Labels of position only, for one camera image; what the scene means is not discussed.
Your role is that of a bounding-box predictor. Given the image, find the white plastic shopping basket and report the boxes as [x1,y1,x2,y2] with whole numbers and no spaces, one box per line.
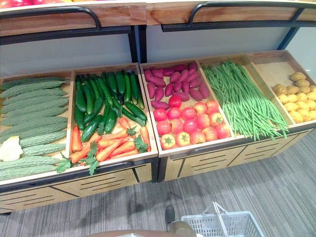
[181,201,266,237]

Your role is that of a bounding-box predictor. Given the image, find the red tomato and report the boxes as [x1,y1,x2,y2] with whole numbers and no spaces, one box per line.
[157,120,171,136]
[167,107,182,121]
[183,119,198,134]
[153,108,168,122]
[201,126,219,142]
[215,123,232,140]
[170,118,184,135]
[194,102,208,115]
[190,130,206,145]
[209,112,224,127]
[206,100,220,114]
[175,131,191,148]
[160,134,176,151]
[181,107,197,121]
[196,113,210,130]

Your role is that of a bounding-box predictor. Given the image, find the orange carrot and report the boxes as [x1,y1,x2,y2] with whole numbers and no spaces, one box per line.
[82,132,103,176]
[110,135,149,158]
[95,138,124,162]
[118,117,138,137]
[98,137,130,149]
[102,129,129,141]
[71,125,83,153]
[55,145,92,174]
[110,149,139,160]
[140,125,152,152]

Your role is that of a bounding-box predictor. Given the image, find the wooden bin divider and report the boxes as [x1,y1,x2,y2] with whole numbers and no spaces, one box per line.
[243,54,296,125]
[197,60,237,139]

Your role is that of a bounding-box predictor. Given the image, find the pile of long green beans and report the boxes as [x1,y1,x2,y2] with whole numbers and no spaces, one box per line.
[201,59,289,141]

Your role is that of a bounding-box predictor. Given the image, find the robot dark foot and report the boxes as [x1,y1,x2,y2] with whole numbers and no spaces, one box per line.
[164,205,175,232]

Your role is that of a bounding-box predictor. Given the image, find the wooden shelf board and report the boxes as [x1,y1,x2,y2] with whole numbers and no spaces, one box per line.
[145,0,316,27]
[0,2,148,38]

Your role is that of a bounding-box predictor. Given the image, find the green bitter gourd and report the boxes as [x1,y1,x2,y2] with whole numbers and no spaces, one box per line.
[1,106,69,124]
[0,128,67,144]
[19,130,67,148]
[21,143,67,158]
[0,122,68,139]
[1,76,66,90]
[0,164,59,181]
[2,99,70,118]
[0,116,69,127]
[0,156,63,171]
[2,88,69,106]
[1,95,70,114]
[0,80,66,99]

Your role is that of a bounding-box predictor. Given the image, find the white cauliflower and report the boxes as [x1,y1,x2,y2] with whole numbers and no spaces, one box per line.
[0,135,24,162]

